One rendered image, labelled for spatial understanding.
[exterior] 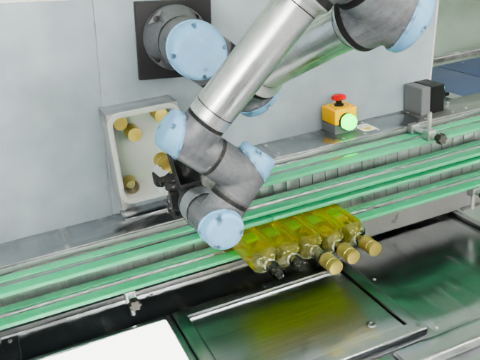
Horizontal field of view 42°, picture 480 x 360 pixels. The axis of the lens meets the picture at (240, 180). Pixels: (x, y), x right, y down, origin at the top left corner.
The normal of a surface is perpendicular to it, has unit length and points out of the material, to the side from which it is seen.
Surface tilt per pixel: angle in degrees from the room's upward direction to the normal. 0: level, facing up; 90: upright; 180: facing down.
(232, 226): 0
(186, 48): 11
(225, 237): 0
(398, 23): 34
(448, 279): 91
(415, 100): 90
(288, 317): 90
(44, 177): 0
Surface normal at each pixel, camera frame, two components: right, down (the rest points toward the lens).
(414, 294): -0.09, -0.93
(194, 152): 0.17, 0.53
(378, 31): -0.29, 0.86
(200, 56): 0.22, 0.28
